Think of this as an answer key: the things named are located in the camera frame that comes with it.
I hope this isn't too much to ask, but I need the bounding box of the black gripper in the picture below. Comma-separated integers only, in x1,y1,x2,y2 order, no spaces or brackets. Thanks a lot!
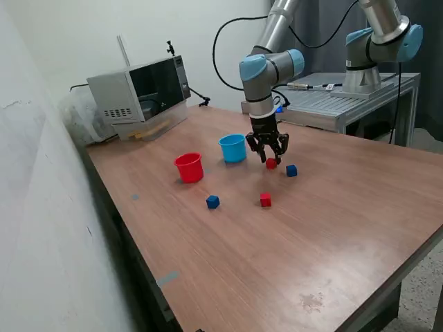
245,113,290,164

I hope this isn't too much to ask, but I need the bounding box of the light blue plastic bin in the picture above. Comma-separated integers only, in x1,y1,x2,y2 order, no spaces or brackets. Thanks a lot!
217,133,248,164

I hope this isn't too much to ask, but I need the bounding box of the metal side table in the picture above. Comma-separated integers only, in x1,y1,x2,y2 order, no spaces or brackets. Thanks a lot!
241,71,422,148

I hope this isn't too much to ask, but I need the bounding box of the red plastic cup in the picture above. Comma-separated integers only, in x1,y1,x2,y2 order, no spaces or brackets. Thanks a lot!
173,151,205,184

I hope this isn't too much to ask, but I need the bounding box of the dark grey curtain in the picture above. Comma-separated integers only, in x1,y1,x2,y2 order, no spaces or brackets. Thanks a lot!
268,0,443,142

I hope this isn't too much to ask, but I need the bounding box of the clear plastic storage box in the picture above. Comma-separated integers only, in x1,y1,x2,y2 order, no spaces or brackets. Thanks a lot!
112,100,190,142

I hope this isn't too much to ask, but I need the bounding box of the aluminium robot mounting plate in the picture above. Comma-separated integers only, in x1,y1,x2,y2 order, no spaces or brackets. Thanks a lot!
330,82,395,100

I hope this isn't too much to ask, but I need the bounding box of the light wooden stick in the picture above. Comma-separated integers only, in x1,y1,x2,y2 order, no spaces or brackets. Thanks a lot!
129,120,171,140

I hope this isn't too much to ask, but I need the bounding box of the silver microwave oven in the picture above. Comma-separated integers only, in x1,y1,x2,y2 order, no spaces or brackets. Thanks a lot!
86,55,192,122

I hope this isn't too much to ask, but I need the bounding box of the long grey blue tape strip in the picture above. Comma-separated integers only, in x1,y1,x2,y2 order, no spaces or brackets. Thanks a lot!
156,270,180,288

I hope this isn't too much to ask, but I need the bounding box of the thin white rod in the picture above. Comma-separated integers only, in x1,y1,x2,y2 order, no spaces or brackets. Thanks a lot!
116,34,132,68

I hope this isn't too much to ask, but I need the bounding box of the translucent plastic bag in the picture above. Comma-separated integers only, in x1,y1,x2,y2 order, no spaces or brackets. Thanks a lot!
58,91,118,148

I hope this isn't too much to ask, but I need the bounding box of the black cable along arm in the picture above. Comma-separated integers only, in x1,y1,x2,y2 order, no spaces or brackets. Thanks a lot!
211,0,359,93

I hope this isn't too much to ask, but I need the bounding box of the thick black base cable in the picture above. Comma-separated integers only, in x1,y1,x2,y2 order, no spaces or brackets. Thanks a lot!
387,61,404,145

